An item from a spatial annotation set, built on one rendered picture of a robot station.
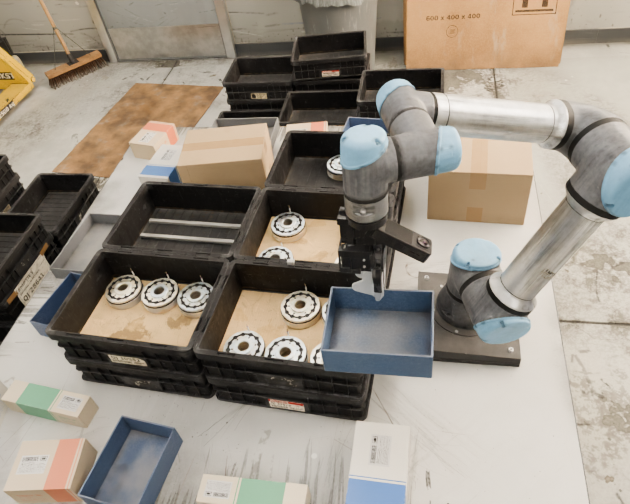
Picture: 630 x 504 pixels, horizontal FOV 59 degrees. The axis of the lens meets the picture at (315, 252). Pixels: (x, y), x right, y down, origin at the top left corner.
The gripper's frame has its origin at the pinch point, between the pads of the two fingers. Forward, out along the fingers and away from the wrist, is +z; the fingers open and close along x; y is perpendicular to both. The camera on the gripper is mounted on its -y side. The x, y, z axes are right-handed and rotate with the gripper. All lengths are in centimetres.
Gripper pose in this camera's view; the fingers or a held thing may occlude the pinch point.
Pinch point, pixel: (381, 294)
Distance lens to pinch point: 110.8
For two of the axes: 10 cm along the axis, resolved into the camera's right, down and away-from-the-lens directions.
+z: 1.0, 7.6, 6.5
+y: -9.8, -0.5, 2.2
